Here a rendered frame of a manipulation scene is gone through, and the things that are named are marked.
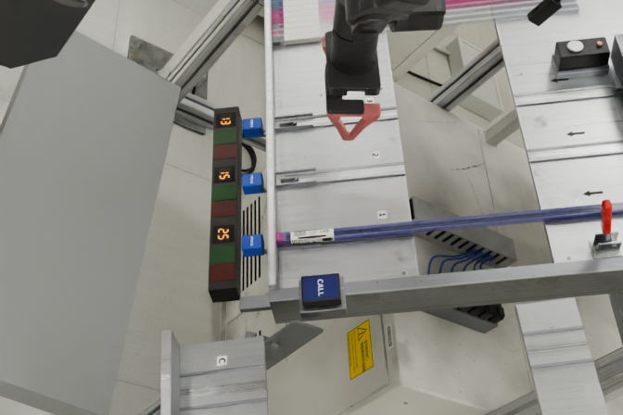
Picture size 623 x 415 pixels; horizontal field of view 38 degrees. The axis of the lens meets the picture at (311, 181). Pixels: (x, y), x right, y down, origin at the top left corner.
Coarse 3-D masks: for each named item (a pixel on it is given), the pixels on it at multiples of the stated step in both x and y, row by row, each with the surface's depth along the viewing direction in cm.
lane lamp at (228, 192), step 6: (216, 186) 134; (222, 186) 134; (228, 186) 134; (234, 186) 134; (216, 192) 134; (222, 192) 134; (228, 192) 134; (234, 192) 133; (216, 198) 133; (222, 198) 133; (228, 198) 133; (234, 198) 133
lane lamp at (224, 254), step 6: (216, 246) 128; (222, 246) 128; (228, 246) 128; (234, 246) 127; (210, 252) 127; (216, 252) 127; (222, 252) 127; (228, 252) 127; (234, 252) 127; (210, 258) 127; (216, 258) 127; (222, 258) 126; (228, 258) 126; (234, 258) 126
